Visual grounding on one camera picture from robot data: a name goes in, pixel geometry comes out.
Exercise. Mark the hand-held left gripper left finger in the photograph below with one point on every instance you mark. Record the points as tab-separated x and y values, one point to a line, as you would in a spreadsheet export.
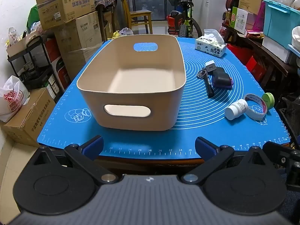
93	145

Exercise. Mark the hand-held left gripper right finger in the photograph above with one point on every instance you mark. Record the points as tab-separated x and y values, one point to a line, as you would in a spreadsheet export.
205	146

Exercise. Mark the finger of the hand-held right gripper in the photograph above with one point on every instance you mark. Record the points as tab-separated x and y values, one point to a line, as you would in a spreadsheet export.
289	161

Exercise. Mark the beige plastic basket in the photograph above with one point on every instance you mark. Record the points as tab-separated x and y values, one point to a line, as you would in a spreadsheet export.
131	121

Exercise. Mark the white pill bottle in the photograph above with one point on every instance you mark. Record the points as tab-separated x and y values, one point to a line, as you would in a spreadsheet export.
234	111

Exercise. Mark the tape roll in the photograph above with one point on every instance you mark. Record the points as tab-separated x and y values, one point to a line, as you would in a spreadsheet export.
253	113

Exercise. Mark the green round tin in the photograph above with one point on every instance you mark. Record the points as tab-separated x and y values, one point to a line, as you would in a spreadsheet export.
269	100

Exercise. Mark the black remote control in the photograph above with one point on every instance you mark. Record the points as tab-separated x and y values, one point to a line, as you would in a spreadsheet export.
220	76

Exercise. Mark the blue silicone mat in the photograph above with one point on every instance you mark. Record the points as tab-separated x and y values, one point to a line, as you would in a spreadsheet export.
199	114

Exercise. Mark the taped cardboard box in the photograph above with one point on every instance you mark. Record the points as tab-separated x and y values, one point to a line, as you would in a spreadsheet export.
30	119

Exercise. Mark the metal keyring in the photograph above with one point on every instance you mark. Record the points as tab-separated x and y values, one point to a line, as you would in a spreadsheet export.
200	73

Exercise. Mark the white power adapter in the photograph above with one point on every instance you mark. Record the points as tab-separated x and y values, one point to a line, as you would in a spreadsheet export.
210	65

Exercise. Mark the red white appliance box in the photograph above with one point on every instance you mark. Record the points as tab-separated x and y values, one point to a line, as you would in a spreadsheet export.
58	70

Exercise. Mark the black metal rack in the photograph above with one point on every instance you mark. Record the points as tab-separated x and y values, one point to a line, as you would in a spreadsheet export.
42	75

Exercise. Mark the white plastic bag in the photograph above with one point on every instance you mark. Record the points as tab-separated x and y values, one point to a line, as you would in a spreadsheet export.
13	98

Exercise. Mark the tissue pack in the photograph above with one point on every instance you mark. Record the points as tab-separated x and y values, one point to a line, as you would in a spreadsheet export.
211	46

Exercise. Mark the large brown cardboard box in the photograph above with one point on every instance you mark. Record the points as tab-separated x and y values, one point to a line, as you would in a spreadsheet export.
79	39

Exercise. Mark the dark wooden side table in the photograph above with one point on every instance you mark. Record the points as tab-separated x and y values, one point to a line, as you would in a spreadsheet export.
269	54

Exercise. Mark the yellow plastic bottle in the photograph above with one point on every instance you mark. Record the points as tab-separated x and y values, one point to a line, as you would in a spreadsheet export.
115	35

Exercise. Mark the grey plastic bag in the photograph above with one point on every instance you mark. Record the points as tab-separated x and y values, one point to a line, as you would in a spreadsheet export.
126	31

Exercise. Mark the green bicycle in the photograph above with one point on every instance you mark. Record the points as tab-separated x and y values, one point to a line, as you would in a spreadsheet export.
187	25

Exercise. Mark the cooking oil bottle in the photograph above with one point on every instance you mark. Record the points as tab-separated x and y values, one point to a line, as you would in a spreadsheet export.
227	17

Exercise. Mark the green white carton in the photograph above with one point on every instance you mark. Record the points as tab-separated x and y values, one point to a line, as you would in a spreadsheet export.
239	20

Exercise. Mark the white appliance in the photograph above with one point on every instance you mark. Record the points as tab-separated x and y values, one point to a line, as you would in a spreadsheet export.
208	9

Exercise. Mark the wooden chair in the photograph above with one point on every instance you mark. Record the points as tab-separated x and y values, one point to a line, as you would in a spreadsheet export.
140	16

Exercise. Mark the open printed cardboard box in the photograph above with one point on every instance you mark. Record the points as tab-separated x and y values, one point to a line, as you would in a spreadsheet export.
61	9

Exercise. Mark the teal storage bin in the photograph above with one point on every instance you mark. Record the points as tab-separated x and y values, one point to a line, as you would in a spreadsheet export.
279	21

